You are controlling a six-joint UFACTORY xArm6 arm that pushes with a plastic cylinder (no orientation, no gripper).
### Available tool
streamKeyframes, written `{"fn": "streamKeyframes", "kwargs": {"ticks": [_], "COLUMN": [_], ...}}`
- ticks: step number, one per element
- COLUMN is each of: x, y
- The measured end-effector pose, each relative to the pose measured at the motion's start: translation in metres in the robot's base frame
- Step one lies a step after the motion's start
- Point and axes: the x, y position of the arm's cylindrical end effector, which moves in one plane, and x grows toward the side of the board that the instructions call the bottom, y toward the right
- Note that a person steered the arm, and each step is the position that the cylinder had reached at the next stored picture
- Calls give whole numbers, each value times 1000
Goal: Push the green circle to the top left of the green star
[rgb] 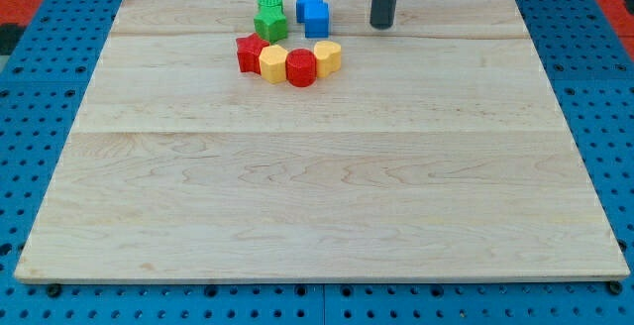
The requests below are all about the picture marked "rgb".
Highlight red star block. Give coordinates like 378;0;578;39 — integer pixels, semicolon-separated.
236;33;269;74

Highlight blue pentagon block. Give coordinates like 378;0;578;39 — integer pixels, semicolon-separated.
295;0;323;23

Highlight blue cube block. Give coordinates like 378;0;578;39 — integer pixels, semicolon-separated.
304;2;330;39

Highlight yellow heart block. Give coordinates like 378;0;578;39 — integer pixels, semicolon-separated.
313;41;342;78

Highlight green circle block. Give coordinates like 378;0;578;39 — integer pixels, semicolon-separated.
257;0;283;13

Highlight red cylinder block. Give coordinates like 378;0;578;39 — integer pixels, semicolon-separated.
285;49;316;87

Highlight light wooden board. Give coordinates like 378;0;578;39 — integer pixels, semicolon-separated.
15;0;630;284

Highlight yellow hexagon block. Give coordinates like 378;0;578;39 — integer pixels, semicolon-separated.
259;45;288;84

